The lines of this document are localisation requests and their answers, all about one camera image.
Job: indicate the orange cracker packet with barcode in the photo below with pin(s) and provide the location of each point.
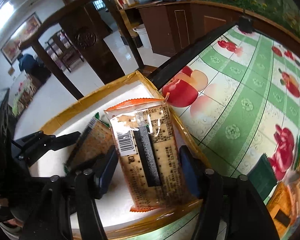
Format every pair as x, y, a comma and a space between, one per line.
148, 153

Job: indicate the person in dark jacket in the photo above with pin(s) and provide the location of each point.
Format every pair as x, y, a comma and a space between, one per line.
28, 64

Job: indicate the wooden sideboard cabinet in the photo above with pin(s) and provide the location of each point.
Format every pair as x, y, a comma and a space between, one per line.
172, 26

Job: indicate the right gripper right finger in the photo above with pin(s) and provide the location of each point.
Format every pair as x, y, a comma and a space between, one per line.
205, 184

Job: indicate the green fruit-print tablecloth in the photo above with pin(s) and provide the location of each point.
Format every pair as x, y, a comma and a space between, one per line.
238, 95

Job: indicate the black table clamp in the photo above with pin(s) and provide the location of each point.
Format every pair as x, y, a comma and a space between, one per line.
245, 24

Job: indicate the green-edged cracker packet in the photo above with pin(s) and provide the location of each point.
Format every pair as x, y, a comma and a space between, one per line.
96, 139

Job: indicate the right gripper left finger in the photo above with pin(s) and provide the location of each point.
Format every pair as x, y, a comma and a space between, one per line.
91, 185

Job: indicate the white plastic bucket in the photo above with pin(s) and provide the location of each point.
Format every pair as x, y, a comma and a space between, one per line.
142, 32

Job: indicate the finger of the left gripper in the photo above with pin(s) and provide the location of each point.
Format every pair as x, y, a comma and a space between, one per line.
56, 143

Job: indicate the dark wooden chair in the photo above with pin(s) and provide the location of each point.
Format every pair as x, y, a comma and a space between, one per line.
84, 34

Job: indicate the dark green snack packet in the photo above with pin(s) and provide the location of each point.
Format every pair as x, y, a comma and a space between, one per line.
262, 177

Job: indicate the orange bag with black label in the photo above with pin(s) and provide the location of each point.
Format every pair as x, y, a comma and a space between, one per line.
282, 208

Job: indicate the framed landscape painting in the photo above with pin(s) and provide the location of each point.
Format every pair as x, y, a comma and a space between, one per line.
10, 49

